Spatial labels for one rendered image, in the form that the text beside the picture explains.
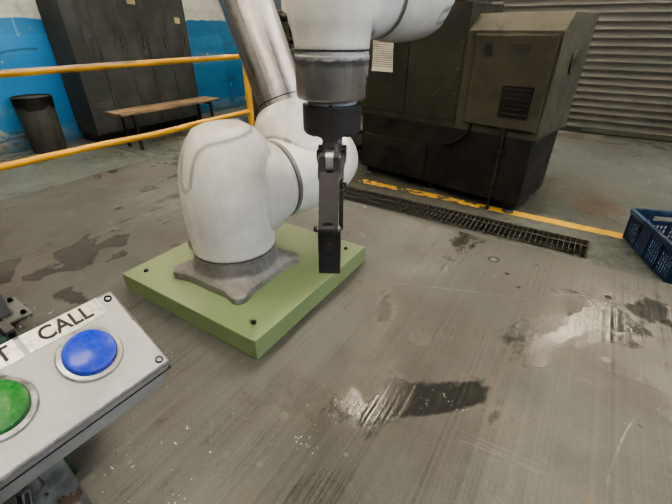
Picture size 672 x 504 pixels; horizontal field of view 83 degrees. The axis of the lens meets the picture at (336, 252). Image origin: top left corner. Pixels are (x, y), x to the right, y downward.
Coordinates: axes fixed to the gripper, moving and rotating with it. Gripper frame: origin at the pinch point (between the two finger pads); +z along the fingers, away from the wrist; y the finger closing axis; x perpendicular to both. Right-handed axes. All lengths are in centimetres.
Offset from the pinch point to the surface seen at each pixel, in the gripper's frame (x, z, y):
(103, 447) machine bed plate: 27.1, 16.6, -24.1
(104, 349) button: 12.8, -10.2, -33.9
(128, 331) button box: 12.5, -9.9, -31.8
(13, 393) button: 15.7, -10.5, -37.6
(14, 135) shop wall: 387, 75, 375
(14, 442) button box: 15.1, -8.6, -39.3
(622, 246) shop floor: -184, 94, 176
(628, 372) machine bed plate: -45.1, 16.3, -9.1
